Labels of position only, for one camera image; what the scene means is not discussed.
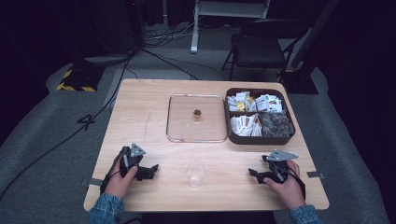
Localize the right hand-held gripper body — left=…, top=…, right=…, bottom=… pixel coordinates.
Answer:
left=261, top=148, right=300, bottom=185

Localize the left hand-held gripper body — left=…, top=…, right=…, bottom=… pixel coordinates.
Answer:
left=119, top=143, right=148, bottom=179

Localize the person's right hand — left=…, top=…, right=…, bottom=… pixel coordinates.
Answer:
left=262, top=160, right=307, bottom=211

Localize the person's left hand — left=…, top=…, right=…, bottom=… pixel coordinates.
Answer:
left=104, top=161, right=140, bottom=200

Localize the grey tape strip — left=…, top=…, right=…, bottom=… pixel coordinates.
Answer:
left=81, top=176, right=105, bottom=188
left=306, top=171, right=326, bottom=180

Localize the dark brown compartment box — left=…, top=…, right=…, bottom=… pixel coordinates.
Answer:
left=223, top=87, right=297, bottom=147

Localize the pile of dark grey packets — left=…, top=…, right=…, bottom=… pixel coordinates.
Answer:
left=259, top=111, right=295, bottom=138

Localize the clear plastic cup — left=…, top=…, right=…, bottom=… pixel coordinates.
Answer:
left=184, top=160, right=208, bottom=189

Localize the pile of white orange-striped packets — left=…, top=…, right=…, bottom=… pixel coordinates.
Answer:
left=229, top=113, right=263, bottom=138

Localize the pile of white brown packets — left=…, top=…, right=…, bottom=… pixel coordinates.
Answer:
left=254, top=92, right=285, bottom=114

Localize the person's dark lap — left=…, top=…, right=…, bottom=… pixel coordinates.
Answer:
left=140, top=211, right=276, bottom=224

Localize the clear lid with gold knob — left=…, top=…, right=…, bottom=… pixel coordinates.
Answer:
left=165, top=92, right=229, bottom=144

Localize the pile of white yellow packets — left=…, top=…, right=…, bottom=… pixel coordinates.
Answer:
left=226, top=91, right=257, bottom=113

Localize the black stand base hazard tape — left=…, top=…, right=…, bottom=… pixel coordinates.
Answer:
left=55, top=60, right=106, bottom=93

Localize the black stand with slanted pole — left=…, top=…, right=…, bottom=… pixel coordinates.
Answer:
left=276, top=0, right=341, bottom=95

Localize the black folding chair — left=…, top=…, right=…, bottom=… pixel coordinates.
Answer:
left=220, top=18, right=310, bottom=82

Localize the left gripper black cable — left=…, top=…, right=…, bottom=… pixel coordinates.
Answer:
left=99, top=147, right=130, bottom=195

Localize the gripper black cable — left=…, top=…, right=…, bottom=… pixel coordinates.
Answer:
left=288, top=167, right=307, bottom=202
left=99, top=147, right=130, bottom=195

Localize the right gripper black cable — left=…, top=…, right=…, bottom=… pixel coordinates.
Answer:
left=288, top=167, right=307, bottom=202

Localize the long black floor cable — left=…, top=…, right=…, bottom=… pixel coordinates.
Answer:
left=0, top=50, right=135, bottom=202

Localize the bundle of floor cables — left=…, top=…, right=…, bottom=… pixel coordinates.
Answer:
left=143, top=17, right=200, bottom=49

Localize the white metal desk frame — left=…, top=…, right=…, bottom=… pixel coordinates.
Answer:
left=190, top=0, right=272, bottom=55

